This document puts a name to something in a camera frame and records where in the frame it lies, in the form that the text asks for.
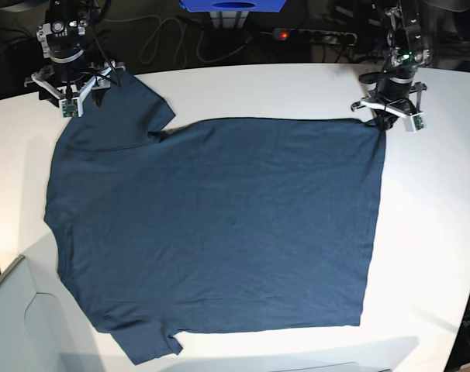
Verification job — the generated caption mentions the right white black gripper body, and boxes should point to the right white black gripper body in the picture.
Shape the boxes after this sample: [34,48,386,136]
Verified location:
[24,56,125,108]

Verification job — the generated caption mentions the left white black gripper body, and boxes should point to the left white black gripper body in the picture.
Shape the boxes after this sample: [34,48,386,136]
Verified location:
[351,75,427,120]

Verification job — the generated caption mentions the dark blue T-shirt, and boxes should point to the dark blue T-shirt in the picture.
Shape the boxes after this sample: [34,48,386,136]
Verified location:
[44,74,385,364]

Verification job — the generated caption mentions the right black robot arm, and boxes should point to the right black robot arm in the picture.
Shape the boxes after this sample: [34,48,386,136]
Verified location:
[24,1,125,118]

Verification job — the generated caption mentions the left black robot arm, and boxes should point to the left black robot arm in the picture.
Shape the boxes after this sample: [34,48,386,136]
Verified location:
[351,1,431,133]

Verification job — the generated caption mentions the blue plastic box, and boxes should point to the blue plastic box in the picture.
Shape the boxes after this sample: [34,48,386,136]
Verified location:
[179,0,286,12]

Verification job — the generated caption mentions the grey tray corner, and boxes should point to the grey tray corner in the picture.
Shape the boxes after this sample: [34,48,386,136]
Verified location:
[0,256,105,371]

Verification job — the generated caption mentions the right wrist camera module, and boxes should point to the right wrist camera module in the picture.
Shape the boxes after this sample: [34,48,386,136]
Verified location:
[59,97,83,118]

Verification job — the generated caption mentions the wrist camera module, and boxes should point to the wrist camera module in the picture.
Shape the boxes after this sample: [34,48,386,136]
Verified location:
[59,97,83,118]
[403,112,425,133]

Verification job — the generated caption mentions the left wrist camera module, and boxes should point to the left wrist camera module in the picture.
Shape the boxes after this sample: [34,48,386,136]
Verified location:
[403,112,425,133]

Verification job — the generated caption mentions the black power strip red switch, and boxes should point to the black power strip red switch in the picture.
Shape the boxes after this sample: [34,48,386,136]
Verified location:
[271,28,358,47]

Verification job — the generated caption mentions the grey cable loops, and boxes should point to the grey cable loops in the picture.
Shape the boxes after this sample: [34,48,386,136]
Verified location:
[138,15,255,65]

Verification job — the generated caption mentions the silver aluminium frame post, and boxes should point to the silver aluminium frame post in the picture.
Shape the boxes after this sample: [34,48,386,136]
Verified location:
[209,12,249,29]

